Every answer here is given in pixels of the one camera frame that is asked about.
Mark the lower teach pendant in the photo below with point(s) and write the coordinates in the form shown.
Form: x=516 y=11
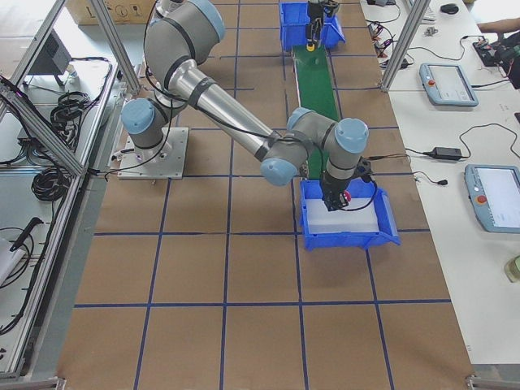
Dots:
x=493 y=191

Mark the cardboard box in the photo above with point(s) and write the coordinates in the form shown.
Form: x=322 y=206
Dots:
x=121 y=11

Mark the blue left plastic bin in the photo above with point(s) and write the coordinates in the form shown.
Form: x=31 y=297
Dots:
x=293 y=18

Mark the blue right plastic bin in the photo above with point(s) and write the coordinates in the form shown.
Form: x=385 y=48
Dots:
x=387 y=233

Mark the teach pendant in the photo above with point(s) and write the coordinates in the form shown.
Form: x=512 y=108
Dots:
x=493 y=191
x=447 y=85

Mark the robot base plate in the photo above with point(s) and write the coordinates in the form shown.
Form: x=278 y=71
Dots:
x=164 y=161

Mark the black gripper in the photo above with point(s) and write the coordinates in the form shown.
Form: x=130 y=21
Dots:
x=314 y=18
x=331 y=189

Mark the blue plastic bin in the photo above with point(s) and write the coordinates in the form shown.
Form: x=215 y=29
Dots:
x=387 y=233
x=293 y=18

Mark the aluminium frame post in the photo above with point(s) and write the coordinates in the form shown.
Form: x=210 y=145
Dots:
x=403 y=43

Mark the black power adapter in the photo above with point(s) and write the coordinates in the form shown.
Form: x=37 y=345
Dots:
x=445 y=153

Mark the green conveyor belt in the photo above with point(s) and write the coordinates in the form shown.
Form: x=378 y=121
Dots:
x=314 y=89

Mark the red mushroom push button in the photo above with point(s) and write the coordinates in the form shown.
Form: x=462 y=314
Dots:
x=345 y=198

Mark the upper teach pendant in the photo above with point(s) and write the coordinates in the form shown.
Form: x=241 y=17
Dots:
x=447 y=85

